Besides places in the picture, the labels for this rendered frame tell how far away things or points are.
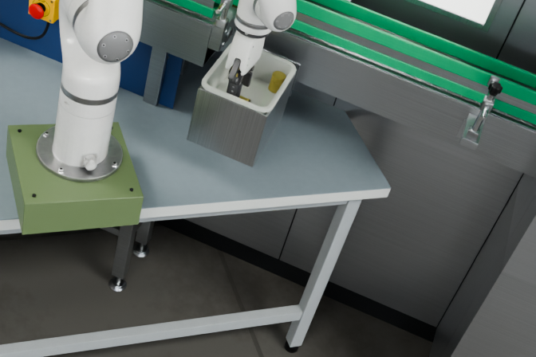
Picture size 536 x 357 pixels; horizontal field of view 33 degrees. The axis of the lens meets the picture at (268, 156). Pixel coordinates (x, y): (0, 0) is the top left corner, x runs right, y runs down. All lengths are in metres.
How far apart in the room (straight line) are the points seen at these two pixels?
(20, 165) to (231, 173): 0.52
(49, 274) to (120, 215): 0.94
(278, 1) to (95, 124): 0.46
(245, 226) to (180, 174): 0.77
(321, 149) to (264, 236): 0.62
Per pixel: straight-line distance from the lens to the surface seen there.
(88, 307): 2.83
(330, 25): 2.18
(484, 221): 2.65
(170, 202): 2.10
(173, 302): 2.88
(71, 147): 1.96
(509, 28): 2.31
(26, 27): 2.46
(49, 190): 1.95
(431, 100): 2.19
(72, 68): 1.87
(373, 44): 2.18
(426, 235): 2.72
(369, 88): 2.21
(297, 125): 2.41
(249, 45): 1.94
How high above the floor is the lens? 2.20
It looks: 39 degrees down
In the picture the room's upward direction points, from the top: 17 degrees clockwise
